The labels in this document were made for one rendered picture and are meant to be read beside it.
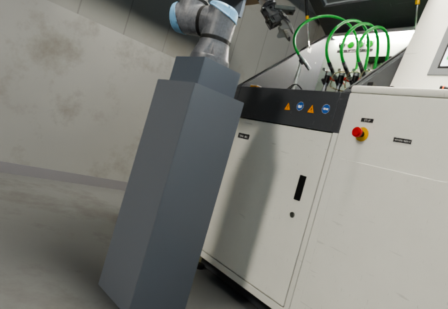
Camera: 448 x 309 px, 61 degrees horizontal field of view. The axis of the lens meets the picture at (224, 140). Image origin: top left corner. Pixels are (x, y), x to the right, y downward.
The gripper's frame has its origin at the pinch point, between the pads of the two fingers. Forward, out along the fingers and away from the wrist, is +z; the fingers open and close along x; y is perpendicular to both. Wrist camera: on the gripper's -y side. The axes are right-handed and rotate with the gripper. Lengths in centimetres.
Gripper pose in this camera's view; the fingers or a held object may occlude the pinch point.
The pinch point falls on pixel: (291, 35)
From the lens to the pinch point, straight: 203.5
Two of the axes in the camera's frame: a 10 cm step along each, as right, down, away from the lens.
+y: -8.8, 4.3, -1.7
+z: 4.6, 8.7, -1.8
